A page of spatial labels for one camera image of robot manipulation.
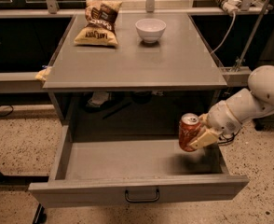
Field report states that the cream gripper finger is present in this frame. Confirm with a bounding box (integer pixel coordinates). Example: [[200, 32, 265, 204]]
[[189, 129, 219, 149], [199, 114, 209, 128]]

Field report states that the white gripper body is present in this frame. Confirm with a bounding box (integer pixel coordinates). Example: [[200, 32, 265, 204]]
[[207, 101, 241, 134]]

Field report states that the red coke can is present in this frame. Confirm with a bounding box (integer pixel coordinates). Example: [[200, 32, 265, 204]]
[[179, 113, 201, 152]]

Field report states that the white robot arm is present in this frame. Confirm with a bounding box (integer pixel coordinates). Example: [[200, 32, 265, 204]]
[[182, 65, 274, 151]]

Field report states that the grey open top drawer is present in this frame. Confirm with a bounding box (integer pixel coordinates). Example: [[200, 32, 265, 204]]
[[29, 125, 249, 208]]

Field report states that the white ceramic bowl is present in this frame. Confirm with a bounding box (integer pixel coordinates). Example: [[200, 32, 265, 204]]
[[135, 19, 167, 44]]

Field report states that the white power strip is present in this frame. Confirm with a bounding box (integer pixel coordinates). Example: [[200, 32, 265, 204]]
[[214, 0, 240, 15]]

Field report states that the brown chip bag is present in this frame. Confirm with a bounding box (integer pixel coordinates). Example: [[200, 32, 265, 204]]
[[74, 0, 122, 47]]

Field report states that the yellow sponge scrap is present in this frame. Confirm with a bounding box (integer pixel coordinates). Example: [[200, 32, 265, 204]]
[[35, 67, 51, 81]]

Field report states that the black cable bundle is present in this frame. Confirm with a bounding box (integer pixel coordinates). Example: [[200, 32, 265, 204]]
[[217, 129, 242, 147]]

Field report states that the grey cabinet frame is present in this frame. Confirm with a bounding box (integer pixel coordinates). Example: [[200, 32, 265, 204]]
[[42, 12, 228, 126]]

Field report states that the black drawer handle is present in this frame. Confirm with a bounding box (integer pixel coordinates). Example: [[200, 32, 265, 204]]
[[124, 189, 160, 203]]

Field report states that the white power cable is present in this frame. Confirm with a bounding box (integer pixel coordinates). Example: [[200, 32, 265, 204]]
[[209, 10, 238, 56]]

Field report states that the grey metal rail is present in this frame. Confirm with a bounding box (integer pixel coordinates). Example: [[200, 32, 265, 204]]
[[0, 72, 44, 94]]

